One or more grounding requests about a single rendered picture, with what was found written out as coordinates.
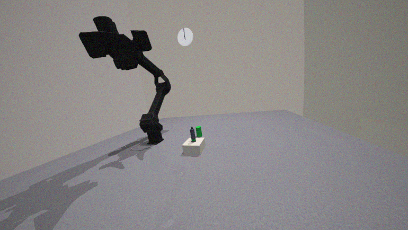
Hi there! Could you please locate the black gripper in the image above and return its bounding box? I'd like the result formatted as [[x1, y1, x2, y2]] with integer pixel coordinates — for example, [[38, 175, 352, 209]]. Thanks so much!
[[79, 30, 152, 59]]

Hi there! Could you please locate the cream square block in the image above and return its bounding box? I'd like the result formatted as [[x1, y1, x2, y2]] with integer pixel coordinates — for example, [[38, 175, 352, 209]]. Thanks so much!
[[182, 138, 206, 154]]

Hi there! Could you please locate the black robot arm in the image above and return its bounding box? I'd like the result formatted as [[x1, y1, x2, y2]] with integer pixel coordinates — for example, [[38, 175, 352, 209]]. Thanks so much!
[[93, 16, 171, 145]]

